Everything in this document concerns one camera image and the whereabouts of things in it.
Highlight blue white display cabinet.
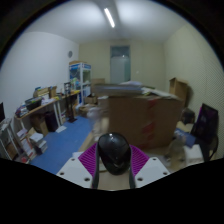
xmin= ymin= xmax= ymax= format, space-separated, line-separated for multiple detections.
xmin=68 ymin=62 xmax=92 ymax=104

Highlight ceiling light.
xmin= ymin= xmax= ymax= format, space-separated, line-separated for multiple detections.
xmin=103 ymin=7 xmax=116 ymax=29

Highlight white bookshelf unit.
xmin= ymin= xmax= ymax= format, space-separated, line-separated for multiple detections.
xmin=0 ymin=118 xmax=36 ymax=163

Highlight pale door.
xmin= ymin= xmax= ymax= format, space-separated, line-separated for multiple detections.
xmin=109 ymin=45 xmax=132 ymax=85

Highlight tall open cardboard box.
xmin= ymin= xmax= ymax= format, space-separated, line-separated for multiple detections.
xmin=169 ymin=77 xmax=189 ymax=108

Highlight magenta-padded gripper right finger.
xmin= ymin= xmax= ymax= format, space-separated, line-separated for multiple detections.
xmin=128 ymin=143 xmax=172 ymax=190

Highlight black metal stand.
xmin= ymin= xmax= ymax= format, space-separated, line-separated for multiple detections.
xmin=63 ymin=81 xmax=78 ymax=123

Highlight black computer mouse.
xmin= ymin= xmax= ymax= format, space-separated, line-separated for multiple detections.
xmin=97 ymin=132 xmax=132 ymax=176

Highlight black bin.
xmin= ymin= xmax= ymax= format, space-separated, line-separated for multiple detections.
xmin=44 ymin=110 xmax=59 ymax=133

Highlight pile of books and papers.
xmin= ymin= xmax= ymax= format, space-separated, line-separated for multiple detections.
xmin=94 ymin=80 xmax=178 ymax=100

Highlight stack of books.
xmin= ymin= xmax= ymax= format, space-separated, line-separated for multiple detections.
xmin=29 ymin=132 xmax=48 ymax=155

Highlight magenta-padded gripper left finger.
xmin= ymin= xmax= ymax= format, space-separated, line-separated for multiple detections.
xmin=56 ymin=142 xmax=100 ymax=190

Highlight long cluttered wall desk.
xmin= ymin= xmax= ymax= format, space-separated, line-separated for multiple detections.
xmin=14 ymin=89 xmax=82 ymax=134

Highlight dark storage box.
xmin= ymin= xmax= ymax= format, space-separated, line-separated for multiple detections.
xmin=181 ymin=108 xmax=196 ymax=125

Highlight large cardboard box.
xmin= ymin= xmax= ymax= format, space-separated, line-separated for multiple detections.
xmin=108 ymin=94 xmax=184 ymax=149

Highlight stacked cardboard boxes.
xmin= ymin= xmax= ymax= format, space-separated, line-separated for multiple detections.
xmin=91 ymin=78 xmax=107 ymax=96

